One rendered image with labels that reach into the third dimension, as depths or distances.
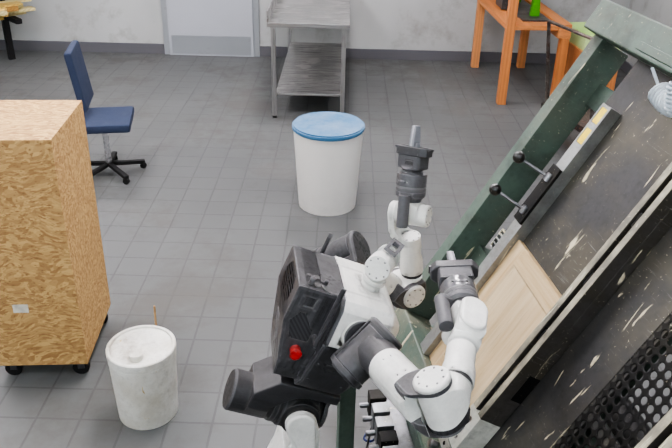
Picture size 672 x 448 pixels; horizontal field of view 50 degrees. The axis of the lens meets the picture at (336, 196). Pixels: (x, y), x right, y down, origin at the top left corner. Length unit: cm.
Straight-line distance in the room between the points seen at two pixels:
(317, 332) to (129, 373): 156
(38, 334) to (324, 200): 218
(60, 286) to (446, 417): 236
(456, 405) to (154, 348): 204
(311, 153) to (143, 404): 219
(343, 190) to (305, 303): 326
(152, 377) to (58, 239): 73
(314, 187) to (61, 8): 515
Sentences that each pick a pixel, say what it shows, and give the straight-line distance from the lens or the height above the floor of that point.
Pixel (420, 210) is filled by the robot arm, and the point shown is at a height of 142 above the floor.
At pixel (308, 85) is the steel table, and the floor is 24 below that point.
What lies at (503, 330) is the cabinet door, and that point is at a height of 114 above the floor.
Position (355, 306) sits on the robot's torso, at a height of 136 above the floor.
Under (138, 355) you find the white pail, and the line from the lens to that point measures 327.
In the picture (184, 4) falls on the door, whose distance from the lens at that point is 889.
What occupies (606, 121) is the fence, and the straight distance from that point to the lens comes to 220.
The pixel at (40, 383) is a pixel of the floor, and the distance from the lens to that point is 388.
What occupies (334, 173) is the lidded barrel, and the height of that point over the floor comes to 34.
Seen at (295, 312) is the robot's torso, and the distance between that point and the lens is 180.
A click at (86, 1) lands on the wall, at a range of 925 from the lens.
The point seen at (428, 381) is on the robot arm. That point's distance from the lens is 148.
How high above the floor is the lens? 239
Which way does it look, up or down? 26 degrees down
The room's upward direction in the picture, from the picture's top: 1 degrees clockwise
